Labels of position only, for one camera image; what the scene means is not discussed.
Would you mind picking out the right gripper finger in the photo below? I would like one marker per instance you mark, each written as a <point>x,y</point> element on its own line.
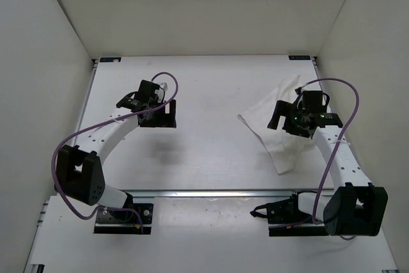
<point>282,109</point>
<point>296,131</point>

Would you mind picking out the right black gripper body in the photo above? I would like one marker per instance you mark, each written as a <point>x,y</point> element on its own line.
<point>298,113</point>

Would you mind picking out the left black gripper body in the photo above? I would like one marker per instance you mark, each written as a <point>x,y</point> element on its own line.
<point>156,103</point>

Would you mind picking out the white skirt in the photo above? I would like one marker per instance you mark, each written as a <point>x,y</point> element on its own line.
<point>283,148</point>

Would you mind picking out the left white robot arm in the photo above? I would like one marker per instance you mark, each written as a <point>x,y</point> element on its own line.
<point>78,169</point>

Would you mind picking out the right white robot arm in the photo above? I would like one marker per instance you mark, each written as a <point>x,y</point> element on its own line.
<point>356,207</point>

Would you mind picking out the right blue corner label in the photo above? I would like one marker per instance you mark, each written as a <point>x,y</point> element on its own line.
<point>299,58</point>

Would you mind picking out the blue corner label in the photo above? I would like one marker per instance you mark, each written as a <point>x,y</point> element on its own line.
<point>110,59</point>
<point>299,58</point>

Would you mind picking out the left blue corner label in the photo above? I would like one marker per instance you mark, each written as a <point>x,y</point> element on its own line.
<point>110,59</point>

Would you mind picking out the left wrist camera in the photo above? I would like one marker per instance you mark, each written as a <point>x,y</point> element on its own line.
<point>162,87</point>

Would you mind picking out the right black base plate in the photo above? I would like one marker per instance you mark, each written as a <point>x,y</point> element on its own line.
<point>286,220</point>

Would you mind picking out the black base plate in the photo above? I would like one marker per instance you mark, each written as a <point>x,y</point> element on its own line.
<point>126,223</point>
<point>286,220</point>

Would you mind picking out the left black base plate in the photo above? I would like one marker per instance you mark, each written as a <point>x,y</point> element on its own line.
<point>126,223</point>

